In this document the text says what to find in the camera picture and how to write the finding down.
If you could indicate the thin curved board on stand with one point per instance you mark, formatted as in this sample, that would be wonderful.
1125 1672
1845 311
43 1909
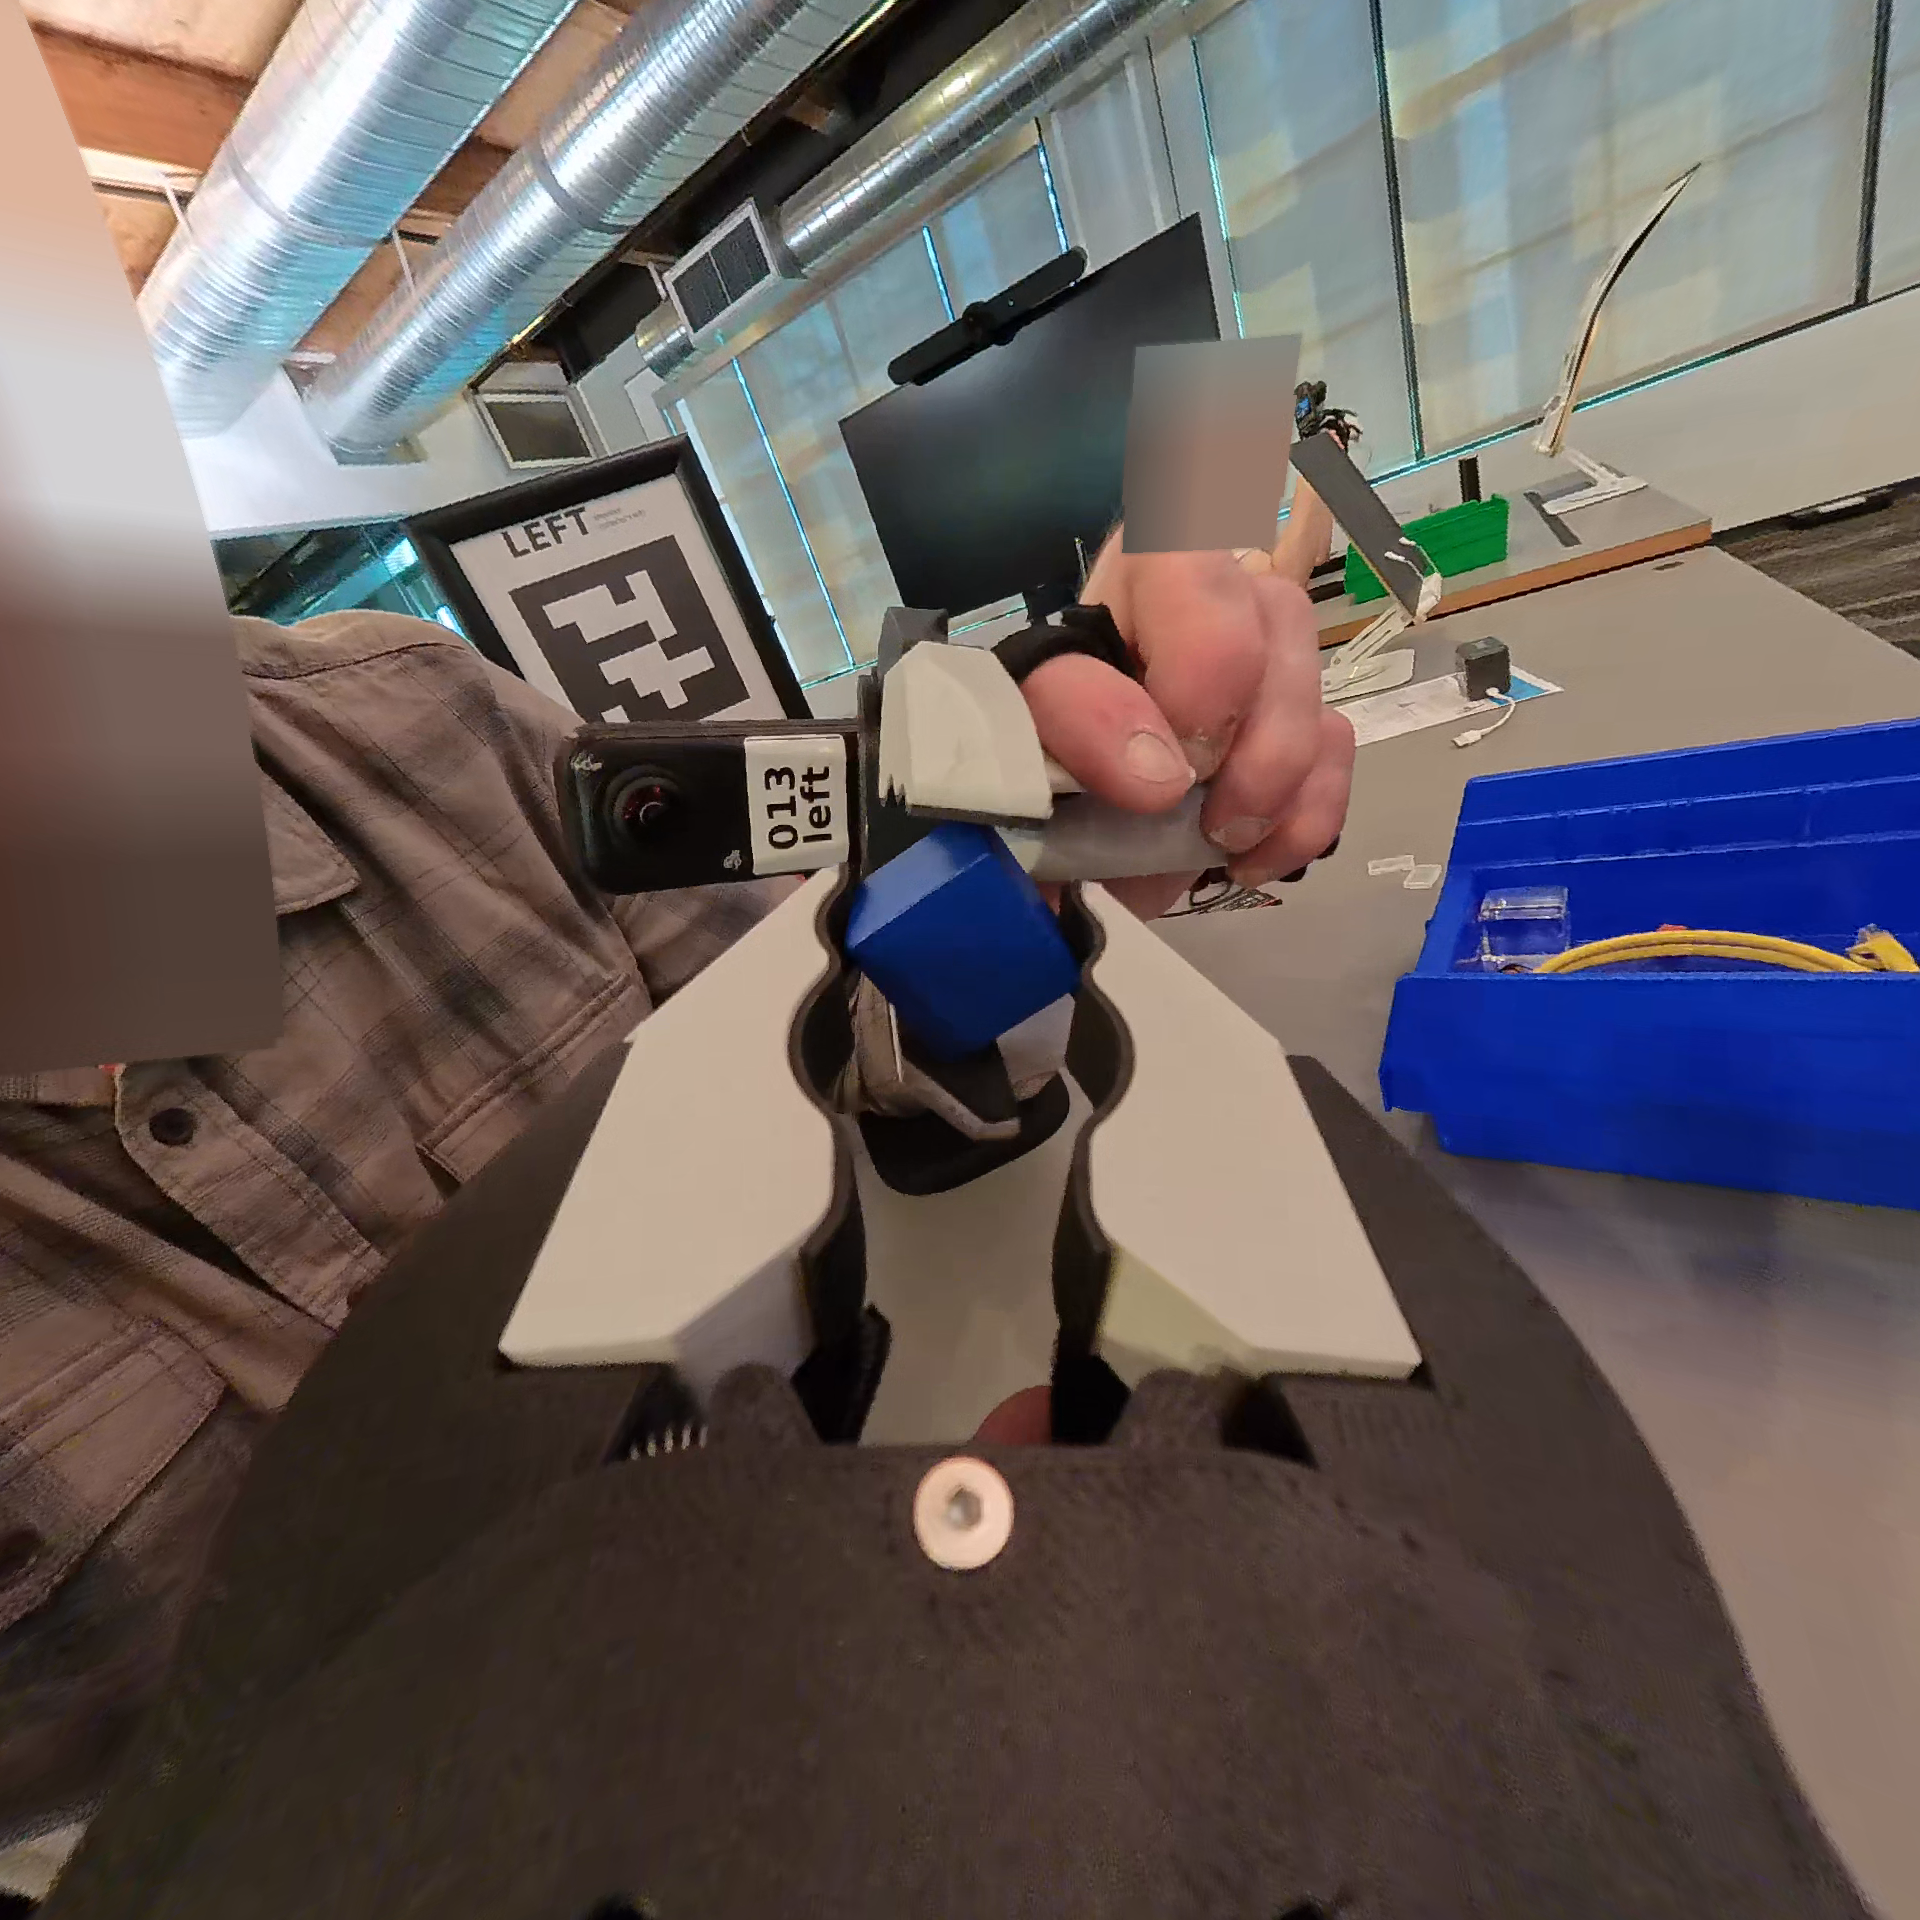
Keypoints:
1592 375

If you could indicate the black monitor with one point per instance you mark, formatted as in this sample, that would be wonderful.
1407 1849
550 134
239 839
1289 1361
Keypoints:
1019 450

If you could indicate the silver spiral duct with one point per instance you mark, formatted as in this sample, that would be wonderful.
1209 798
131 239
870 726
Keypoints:
330 195
599 164

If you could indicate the clear plastic box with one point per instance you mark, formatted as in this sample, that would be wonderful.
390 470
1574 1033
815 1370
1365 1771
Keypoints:
1523 922

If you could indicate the white paper sheet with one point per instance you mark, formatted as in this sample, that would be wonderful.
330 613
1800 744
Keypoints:
1411 714

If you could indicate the grey board on white stand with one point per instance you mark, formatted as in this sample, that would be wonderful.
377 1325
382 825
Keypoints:
1358 518

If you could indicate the person's left hand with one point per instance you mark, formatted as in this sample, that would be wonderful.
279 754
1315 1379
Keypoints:
1228 675

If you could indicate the square air vent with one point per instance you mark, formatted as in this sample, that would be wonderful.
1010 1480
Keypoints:
716 267

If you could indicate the person's plaid shirt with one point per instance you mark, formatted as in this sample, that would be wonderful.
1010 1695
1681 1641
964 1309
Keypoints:
377 899

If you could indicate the green storage bin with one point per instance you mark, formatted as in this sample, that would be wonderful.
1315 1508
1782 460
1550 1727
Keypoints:
1425 546

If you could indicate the blue storage bin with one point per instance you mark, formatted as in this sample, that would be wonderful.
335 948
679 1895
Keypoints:
1651 1079

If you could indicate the blue cube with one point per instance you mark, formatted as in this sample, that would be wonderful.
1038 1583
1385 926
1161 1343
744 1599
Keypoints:
962 946

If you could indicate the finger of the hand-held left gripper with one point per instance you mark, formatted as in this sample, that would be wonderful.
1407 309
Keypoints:
974 1147
962 737

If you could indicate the black webcam bar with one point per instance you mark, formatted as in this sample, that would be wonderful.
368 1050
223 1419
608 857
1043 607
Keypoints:
992 314

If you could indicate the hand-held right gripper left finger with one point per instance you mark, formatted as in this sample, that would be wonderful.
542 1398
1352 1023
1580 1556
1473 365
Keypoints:
692 1185

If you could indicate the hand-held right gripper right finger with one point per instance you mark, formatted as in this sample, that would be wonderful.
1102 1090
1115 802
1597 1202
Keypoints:
1245 1198

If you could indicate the framed black-white marker sign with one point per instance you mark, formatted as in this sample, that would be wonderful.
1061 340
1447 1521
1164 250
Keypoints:
632 630

